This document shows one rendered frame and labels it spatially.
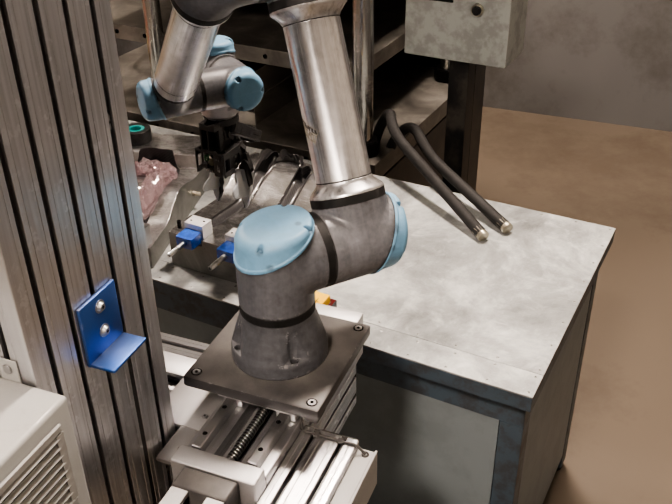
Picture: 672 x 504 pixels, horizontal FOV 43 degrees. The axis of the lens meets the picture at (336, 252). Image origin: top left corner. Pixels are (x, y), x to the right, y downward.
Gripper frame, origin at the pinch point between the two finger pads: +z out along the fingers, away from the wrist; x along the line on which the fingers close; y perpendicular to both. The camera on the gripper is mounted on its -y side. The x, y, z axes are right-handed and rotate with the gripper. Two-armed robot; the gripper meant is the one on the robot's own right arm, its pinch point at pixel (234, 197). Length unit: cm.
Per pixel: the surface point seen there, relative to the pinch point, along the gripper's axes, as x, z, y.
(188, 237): -9.9, 10.1, 4.7
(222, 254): -0.5, 11.6, 5.3
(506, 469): 66, 46, 4
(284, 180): -3.6, 8.9, -26.5
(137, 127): -54, 7, -33
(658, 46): 42, 56, -318
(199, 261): -9.7, 17.9, 2.1
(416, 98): -9, 22, -121
